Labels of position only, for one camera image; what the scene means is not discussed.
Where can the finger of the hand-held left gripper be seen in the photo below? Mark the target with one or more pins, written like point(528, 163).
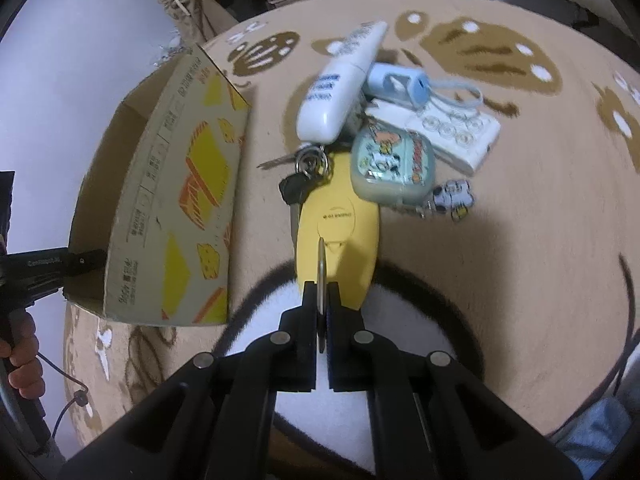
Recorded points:
point(85, 261)

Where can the yellow oval plastic case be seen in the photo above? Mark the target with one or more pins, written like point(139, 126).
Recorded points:
point(345, 230)

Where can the loose cardboard sheets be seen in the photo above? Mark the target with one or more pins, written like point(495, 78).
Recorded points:
point(215, 10)

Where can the white rectangular plastic box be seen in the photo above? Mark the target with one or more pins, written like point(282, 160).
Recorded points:
point(467, 142)

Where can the cartoon dog charm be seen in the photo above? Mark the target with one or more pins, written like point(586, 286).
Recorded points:
point(452, 200)

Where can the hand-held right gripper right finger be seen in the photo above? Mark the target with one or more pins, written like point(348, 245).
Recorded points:
point(340, 360)

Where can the pale blue handheld fan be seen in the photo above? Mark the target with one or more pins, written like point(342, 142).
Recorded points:
point(395, 82)

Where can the tan printed blanket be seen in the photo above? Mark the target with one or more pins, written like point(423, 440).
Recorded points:
point(525, 210)

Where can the printed cardboard box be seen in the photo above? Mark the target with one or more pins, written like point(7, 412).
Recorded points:
point(165, 175)

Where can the person's blue trousers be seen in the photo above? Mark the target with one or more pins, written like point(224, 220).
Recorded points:
point(595, 435)

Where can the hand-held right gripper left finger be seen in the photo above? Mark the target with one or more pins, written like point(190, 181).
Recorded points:
point(306, 360)

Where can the white remote control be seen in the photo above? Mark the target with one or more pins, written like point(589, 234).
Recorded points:
point(340, 85)

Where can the bunch of keys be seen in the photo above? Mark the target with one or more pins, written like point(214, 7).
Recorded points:
point(292, 189)

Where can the gold tag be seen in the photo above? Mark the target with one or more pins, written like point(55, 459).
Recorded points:
point(322, 285)

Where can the person's left hand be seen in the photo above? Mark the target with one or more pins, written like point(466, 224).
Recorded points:
point(27, 360)

